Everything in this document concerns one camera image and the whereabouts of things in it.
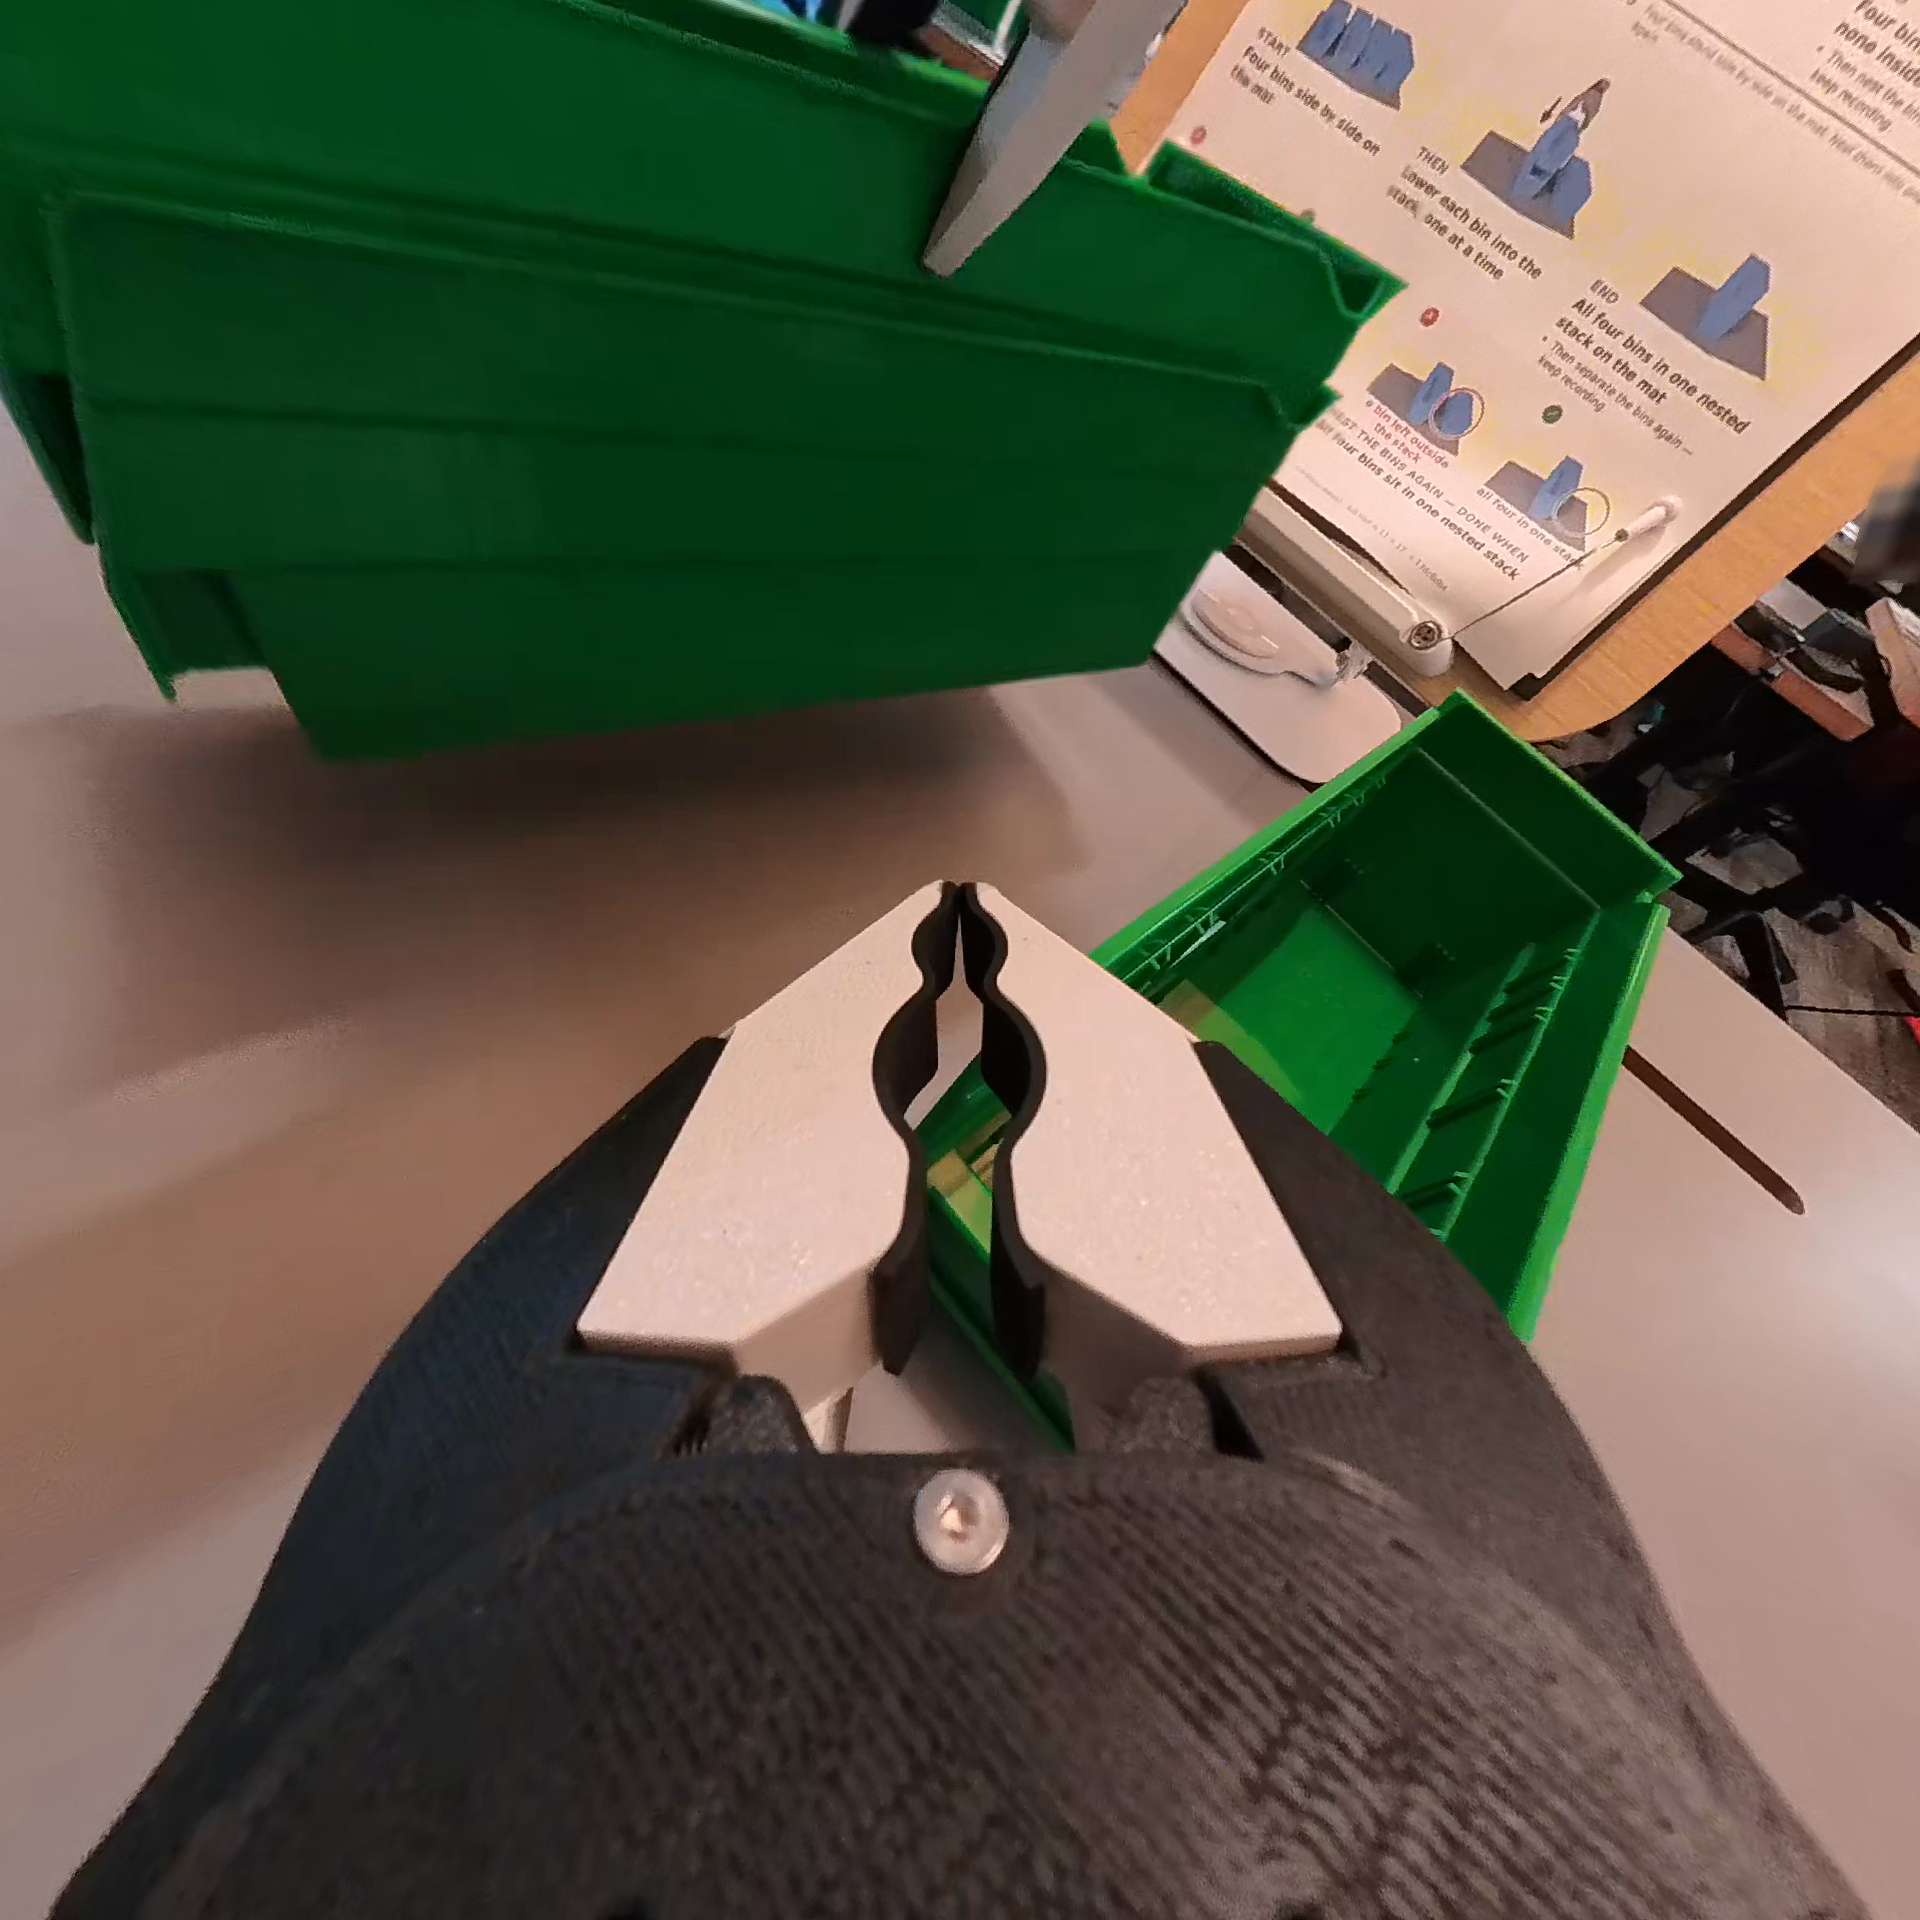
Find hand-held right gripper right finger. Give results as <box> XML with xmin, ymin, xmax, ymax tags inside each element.
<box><xmin>963</xmin><ymin>881</ymin><xmax>1346</xmax><ymax>1421</ymax></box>

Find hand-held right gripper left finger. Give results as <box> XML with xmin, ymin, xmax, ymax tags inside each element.
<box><xmin>577</xmin><ymin>881</ymin><xmax>963</xmax><ymax>1453</ymax></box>

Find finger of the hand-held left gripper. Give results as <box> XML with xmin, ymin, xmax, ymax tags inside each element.
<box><xmin>918</xmin><ymin>0</ymin><xmax>1190</xmax><ymax>280</ymax></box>

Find printed instruction sheet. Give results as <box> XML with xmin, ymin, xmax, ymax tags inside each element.
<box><xmin>1162</xmin><ymin>0</ymin><xmax>1920</xmax><ymax>698</ymax></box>

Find instruction sheet on clipboard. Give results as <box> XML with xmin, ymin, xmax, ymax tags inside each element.
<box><xmin>1110</xmin><ymin>0</ymin><xmax>1920</xmax><ymax>783</ymax></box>

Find pale desk with cable slot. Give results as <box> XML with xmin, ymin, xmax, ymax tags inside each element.
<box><xmin>0</xmin><ymin>404</ymin><xmax>1920</xmax><ymax>1920</ymax></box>

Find wire page holder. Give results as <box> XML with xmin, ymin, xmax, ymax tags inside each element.
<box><xmin>1411</xmin><ymin>503</ymin><xmax>1683</xmax><ymax>654</ymax></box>

